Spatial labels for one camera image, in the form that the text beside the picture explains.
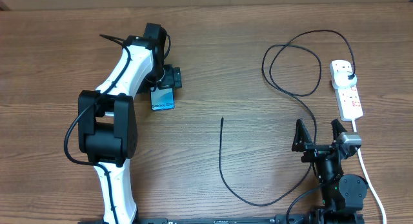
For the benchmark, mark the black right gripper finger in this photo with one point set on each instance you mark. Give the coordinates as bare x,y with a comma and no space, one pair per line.
302,140
338,130

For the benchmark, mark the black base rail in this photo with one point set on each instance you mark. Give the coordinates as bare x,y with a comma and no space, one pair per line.
277,219

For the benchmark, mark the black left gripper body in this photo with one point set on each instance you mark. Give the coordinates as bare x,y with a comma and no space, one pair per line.
170,78

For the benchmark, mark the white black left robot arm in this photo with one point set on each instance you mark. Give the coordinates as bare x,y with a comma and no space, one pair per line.
106,120

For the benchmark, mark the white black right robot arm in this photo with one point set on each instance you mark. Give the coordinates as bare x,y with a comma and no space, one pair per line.
342,194

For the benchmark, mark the white power strip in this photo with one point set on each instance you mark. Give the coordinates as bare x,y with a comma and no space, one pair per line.
348,100

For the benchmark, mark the Galaxy smartphone blue screen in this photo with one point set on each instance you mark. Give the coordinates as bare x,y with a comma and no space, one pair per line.
162,99

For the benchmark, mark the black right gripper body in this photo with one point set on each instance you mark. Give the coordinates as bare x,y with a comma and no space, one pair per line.
326,168

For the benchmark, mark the white charger plug adapter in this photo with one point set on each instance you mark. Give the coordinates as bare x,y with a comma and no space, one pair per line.
343,79

